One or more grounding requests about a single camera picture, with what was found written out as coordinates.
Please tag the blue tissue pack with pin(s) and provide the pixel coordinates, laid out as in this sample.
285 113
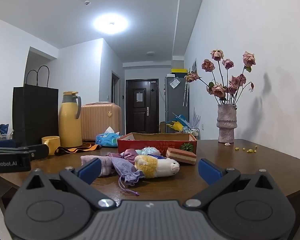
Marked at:
107 140

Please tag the dark blue box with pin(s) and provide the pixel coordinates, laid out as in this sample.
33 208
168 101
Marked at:
2 143

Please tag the round ceiling light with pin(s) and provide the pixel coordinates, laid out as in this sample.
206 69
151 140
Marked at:
110 23

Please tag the black paper bag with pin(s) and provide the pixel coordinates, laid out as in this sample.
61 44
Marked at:
35 115

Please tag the white yellow plush toy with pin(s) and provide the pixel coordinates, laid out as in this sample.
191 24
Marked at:
162 166

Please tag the pink satin scrunchie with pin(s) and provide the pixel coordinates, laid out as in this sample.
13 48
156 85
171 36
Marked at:
128 154

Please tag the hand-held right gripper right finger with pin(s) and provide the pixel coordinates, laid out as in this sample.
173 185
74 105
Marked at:
209 172

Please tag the blue plastic bags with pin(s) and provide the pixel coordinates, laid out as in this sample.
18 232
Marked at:
181 118

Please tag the blue crumpled cloth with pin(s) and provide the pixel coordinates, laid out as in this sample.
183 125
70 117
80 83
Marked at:
2 129

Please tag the dried pink roses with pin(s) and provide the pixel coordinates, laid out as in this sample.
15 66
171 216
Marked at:
218 90

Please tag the pastel round soft toy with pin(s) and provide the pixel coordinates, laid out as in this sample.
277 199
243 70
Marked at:
150 151

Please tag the yellow mug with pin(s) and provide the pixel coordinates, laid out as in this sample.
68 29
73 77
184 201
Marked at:
52 145

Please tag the white door notice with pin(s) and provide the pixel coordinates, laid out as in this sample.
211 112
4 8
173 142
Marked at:
139 97

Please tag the brown cardboard box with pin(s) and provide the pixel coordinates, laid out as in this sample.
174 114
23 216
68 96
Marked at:
162 127

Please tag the dark brown entrance door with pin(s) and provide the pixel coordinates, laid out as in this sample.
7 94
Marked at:
142 115

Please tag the hanging clear umbrella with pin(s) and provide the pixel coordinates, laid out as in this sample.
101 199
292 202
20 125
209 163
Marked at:
186 93

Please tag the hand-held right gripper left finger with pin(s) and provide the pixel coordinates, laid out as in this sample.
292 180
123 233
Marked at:
91 170

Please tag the yellow watering can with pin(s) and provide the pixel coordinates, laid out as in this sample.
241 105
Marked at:
173 125

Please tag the pink ceramic vase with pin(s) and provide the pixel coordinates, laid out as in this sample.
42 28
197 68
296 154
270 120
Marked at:
227 123

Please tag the small hallway ceiling lamp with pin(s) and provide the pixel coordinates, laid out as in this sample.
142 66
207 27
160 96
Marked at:
150 53

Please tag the interior side door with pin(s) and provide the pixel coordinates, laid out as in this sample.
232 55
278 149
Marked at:
115 90

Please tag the yellow thermos jug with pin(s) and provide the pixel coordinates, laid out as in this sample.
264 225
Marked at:
68 122

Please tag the pink hard suitcase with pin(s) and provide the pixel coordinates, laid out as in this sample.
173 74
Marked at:
100 121

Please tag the grey tall cabinet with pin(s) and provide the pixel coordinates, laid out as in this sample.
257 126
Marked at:
175 102

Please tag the clear glass container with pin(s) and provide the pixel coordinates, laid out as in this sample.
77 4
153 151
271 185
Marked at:
5 137

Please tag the framed wall picture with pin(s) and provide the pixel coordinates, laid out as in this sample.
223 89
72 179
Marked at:
194 66

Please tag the scattered yellow crumbs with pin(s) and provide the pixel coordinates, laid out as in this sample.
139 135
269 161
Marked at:
250 150

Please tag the pink layered sponge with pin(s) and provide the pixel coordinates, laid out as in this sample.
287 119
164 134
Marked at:
181 156

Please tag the yellow box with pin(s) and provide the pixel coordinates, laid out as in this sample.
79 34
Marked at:
179 70

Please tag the light pink towel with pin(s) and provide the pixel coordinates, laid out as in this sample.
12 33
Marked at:
105 165

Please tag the red cardboard box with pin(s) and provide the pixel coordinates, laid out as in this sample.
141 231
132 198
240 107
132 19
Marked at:
155 143

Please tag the white paper on refrigerator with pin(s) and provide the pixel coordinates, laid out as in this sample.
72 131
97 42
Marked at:
175 83

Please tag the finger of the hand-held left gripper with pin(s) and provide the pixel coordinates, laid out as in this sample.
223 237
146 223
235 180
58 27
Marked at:
40 151

